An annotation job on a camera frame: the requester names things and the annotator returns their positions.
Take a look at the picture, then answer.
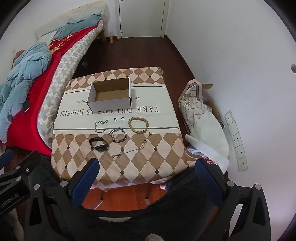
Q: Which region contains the wooden bed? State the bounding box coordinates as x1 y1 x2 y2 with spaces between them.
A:
0 0 111 163

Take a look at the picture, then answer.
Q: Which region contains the wooden bead bracelet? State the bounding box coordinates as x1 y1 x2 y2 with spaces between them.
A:
128 117 149 135

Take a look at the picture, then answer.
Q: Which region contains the black smart band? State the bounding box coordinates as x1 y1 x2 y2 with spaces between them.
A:
89 137 107 153

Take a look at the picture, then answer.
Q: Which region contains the thick silver chain bracelet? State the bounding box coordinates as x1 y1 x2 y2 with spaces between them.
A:
109 127 128 143

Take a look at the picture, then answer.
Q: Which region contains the blue grey blanket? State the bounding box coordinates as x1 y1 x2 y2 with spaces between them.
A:
40 13 104 40

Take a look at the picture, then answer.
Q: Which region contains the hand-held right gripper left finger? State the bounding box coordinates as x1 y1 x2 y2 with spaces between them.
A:
24 158 100 241

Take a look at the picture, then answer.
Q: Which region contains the black fleece clothing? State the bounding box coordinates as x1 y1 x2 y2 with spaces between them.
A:
29 153 230 241

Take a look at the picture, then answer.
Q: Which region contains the long silver pendant necklace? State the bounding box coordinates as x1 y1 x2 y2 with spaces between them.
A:
108 140 148 159

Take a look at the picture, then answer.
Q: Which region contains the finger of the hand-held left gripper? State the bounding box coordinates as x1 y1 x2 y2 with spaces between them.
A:
0 151 48 186
0 149 14 171

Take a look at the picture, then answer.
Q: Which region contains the white door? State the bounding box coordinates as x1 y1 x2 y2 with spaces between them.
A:
117 0 166 39

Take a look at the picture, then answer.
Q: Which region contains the white power strip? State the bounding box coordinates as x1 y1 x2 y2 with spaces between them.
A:
224 110 248 172

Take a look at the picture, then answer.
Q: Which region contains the thin silver chain bracelet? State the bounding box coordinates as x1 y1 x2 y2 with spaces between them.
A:
94 119 109 134

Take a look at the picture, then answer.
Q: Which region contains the light blue quilt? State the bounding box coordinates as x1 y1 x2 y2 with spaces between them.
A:
0 42 53 143

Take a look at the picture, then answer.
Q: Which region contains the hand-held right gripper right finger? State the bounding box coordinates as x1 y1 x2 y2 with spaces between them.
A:
195 159 271 241

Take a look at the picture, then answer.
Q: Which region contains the floral patterned cloth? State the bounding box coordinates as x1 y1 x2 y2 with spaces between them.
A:
178 79 215 135

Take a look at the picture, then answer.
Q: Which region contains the brown checkered tablecloth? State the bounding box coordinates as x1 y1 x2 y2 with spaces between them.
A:
50 67 193 193

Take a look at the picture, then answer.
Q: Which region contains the white cardboard box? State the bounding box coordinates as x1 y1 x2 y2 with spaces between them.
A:
87 77 133 112

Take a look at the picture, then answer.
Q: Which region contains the beige checkered quilt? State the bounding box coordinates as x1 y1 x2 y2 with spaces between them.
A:
37 20 105 149

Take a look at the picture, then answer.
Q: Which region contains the red blanket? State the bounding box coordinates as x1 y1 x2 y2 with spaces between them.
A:
0 24 102 156

